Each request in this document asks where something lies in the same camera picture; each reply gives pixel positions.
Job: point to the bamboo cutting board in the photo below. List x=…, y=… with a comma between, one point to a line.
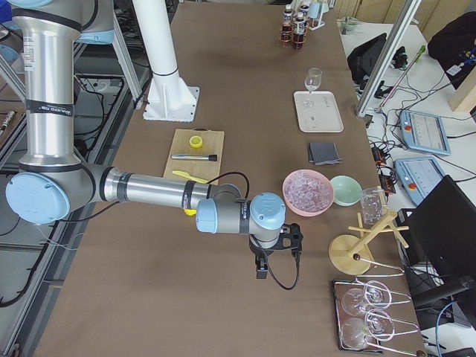
x=197, y=152

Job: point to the blue cup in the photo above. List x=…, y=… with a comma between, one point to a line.
x=318, y=8

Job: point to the white rabbit tray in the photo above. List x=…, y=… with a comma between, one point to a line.
x=318, y=112

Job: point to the tea bottle white cap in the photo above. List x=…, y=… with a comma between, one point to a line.
x=298, y=31

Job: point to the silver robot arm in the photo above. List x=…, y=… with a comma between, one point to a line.
x=53, y=181

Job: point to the clear wine glass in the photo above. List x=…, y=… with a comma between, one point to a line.
x=312, y=82

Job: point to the black monitor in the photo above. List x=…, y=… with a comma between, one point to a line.
x=444, y=226

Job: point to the blue teach pendant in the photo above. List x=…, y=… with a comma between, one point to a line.
x=418, y=176
x=424, y=132

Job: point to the lower blue teach pendant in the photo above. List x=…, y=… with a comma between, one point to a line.
x=418, y=176

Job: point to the inverted wine glass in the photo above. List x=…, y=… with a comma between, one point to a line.
x=359, y=333
x=370, y=295

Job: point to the copper wire bottle basket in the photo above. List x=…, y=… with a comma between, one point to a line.
x=289, y=44

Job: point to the clear glass tumbler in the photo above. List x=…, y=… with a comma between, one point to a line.
x=373, y=205

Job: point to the upper yellow lemon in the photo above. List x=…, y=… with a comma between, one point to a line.
x=190, y=212

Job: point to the yellow plastic knife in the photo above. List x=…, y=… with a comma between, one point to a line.
x=188, y=176

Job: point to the white wire cup rack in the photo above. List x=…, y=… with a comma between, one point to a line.
x=314, y=24

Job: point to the pink bowl of ice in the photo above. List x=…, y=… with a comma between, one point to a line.
x=307, y=192

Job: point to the green empty bowl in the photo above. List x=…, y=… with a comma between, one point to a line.
x=347, y=191

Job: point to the upper inverted wine glass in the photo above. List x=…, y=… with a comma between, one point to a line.
x=370, y=295

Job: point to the upper blue teach pendant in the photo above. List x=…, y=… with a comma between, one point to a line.
x=424, y=132

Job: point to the steel muddler black tip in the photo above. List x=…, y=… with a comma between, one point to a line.
x=187, y=157

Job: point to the half lemon slice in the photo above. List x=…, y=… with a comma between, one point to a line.
x=196, y=141

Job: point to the grey folded cloth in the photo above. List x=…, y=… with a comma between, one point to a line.
x=320, y=153

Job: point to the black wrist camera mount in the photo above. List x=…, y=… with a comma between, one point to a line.
x=290, y=238

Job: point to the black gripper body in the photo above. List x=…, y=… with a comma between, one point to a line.
x=261, y=253

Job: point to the lower inverted wine glass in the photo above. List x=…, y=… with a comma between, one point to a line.
x=359, y=333

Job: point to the wooden cup tree stand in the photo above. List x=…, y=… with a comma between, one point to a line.
x=351, y=255

